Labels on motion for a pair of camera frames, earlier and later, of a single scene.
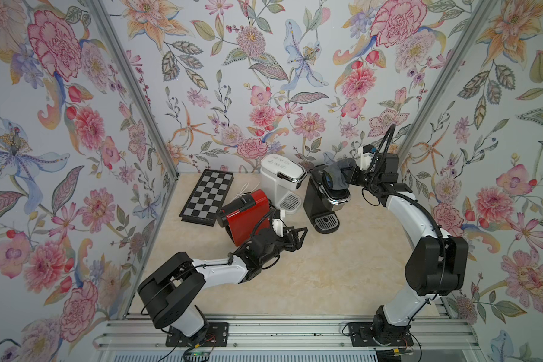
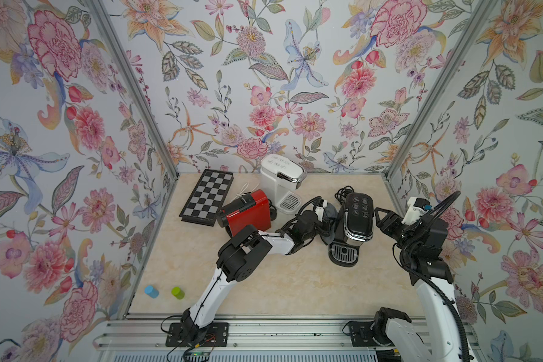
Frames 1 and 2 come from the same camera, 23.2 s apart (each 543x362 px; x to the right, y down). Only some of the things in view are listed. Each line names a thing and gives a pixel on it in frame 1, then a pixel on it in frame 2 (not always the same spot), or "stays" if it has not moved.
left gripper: x=296 y=243 -> x=324 y=225
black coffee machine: x=322 y=204 -> x=354 y=224
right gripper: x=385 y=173 -> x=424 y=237
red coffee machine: x=244 y=216 stays
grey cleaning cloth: x=338 y=179 -> x=332 y=212
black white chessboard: x=203 y=205 stays
